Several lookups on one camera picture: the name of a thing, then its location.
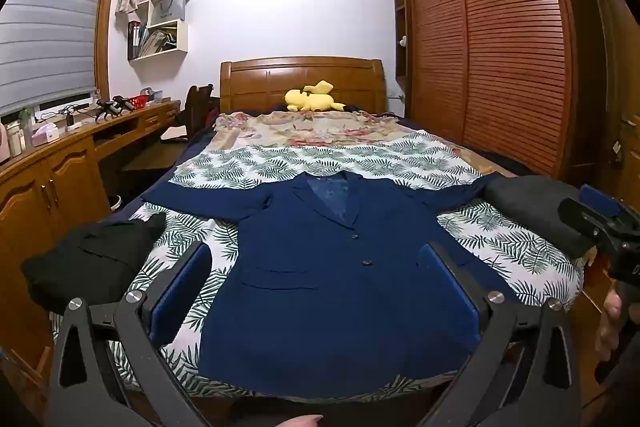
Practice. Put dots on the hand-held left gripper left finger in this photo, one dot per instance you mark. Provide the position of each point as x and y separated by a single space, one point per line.
182 294

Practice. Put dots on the black folded garment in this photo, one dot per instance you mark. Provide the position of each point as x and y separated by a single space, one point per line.
90 257

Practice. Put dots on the red basket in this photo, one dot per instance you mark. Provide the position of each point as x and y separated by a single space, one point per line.
138 102

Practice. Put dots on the wooden bed headboard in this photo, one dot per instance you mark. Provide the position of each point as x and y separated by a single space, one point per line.
260 82

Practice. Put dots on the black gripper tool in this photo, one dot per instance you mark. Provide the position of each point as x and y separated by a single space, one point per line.
112 107

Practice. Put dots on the wooden louvred wardrobe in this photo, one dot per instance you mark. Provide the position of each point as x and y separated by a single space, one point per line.
500 57

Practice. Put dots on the pink tissue box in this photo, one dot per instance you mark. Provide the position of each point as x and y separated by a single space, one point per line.
46 137

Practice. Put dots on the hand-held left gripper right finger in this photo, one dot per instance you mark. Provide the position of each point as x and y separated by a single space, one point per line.
450 302

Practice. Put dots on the person's right hand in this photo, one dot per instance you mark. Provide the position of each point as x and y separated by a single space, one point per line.
609 327

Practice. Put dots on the floral blanket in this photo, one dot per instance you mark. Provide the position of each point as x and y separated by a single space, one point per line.
300 129

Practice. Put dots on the person's left hand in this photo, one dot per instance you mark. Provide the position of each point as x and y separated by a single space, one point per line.
300 422

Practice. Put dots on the wooden window frame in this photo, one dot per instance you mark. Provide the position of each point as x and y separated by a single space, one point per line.
106 32

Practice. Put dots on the small waste bin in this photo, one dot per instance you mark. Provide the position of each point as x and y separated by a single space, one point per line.
115 203

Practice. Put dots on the wooden desk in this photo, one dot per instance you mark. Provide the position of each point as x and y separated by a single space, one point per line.
50 187

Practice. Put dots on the dark wooden chair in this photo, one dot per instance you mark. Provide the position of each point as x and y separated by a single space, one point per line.
197 107

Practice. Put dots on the small white plush figure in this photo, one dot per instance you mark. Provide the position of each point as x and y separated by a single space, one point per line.
403 41

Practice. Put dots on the grey window blind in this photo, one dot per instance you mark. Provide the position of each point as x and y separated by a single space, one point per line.
50 32

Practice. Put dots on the white paper bag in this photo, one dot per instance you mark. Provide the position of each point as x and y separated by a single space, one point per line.
167 11

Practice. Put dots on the dark grey folded garment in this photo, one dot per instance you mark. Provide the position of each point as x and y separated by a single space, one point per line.
530 207

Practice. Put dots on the yellow plush toy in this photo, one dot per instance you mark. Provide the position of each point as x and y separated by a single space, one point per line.
310 99

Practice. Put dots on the leaf print bedsheet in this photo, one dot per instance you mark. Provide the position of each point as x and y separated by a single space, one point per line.
280 162

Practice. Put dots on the navy blue suit jacket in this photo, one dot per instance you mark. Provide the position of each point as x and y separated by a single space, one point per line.
320 297

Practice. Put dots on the wooden door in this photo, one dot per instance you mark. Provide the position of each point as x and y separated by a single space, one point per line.
615 82

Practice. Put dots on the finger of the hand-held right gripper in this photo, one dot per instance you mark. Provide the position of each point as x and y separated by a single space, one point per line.
600 201

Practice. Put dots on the white wall shelf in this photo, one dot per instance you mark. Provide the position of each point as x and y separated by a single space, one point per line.
172 39

